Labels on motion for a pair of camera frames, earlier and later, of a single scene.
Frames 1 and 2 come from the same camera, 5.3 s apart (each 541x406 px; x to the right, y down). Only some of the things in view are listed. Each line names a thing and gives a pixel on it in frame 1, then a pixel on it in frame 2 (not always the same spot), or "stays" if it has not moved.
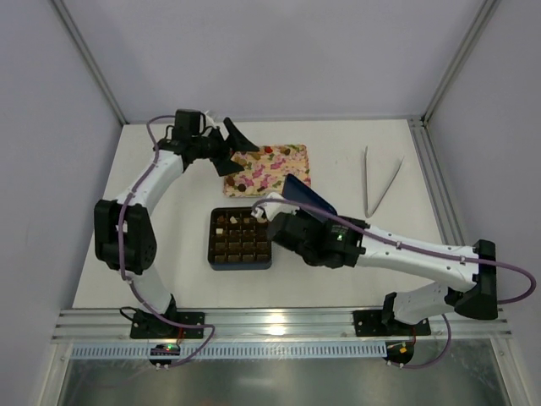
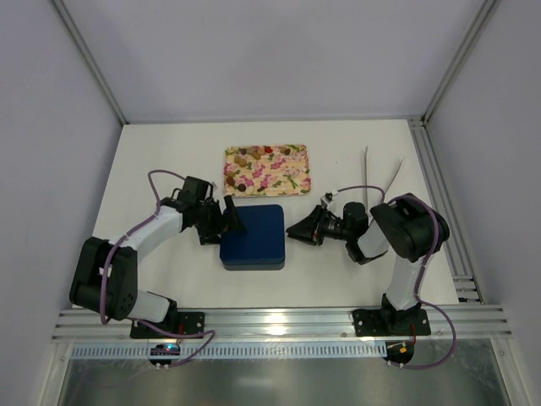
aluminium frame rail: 88,325 stays
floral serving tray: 266,171 stays
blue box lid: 297,190 to 263,243
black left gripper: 221,145 to 218,221
